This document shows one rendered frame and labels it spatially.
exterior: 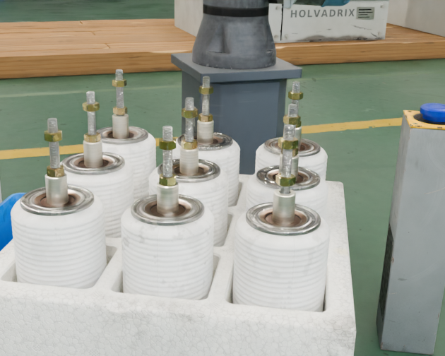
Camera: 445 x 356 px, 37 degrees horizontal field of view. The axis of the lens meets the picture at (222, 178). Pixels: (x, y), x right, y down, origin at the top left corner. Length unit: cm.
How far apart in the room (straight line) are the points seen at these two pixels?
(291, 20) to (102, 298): 225
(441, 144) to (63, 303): 46
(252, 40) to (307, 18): 171
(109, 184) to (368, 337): 42
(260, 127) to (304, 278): 55
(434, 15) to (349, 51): 59
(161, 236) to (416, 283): 38
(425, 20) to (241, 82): 232
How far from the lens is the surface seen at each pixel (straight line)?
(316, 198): 75
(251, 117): 115
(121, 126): 91
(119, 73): 89
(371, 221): 131
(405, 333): 92
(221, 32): 114
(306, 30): 285
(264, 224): 65
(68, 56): 249
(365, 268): 113
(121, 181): 78
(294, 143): 63
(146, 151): 89
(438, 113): 82
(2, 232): 106
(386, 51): 298
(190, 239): 65
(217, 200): 77
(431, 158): 82
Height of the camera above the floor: 52
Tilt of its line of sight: 21 degrees down
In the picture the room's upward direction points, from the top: 2 degrees clockwise
